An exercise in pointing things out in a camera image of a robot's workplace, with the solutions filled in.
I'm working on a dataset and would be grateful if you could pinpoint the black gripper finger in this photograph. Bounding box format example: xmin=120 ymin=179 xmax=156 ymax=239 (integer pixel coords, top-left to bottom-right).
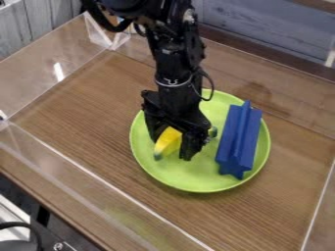
xmin=178 ymin=128 xmax=209 ymax=161
xmin=144 ymin=112 xmax=168 ymax=142

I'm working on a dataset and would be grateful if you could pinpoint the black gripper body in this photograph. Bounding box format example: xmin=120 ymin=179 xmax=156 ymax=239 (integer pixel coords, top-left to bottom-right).
xmin=141 ymin=76 xmax=212 ymax=132

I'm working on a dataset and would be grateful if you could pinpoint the yellow toy banana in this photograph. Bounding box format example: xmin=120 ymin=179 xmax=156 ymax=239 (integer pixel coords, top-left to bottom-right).
xmin=152 ymin=125 xmax=218 ymax=162

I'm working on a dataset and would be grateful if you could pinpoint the green round plate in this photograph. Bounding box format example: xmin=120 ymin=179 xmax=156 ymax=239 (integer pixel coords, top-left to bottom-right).
xmin=129 ymin=91 xmax=270 ymax=193

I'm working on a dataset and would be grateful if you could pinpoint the clear acrylic corner bracket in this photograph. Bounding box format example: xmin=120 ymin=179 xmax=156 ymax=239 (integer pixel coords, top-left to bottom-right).
xmin=84 ymin=12 xmax=130 ymax=51

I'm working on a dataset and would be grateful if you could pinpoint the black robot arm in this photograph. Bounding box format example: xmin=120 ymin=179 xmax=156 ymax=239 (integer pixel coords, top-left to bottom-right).
xmin=81 ymin=0 xmax=212 ymax=161

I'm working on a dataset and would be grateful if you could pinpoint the clear acrylic enclosure wall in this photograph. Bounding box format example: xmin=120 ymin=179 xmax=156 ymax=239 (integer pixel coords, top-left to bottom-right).
xmin=0 ymin=19 xmax=335 ymax=251

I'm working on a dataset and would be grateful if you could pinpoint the black cable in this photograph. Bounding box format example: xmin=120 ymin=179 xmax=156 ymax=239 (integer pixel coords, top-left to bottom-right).
xmin=0 ymin=221 xmax=46 ymax=251

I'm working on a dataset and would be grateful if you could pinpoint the blue star-shaped block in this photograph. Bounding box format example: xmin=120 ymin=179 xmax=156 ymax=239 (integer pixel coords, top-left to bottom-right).
xmin=214 ymin=101 xmax=261 ymax=180

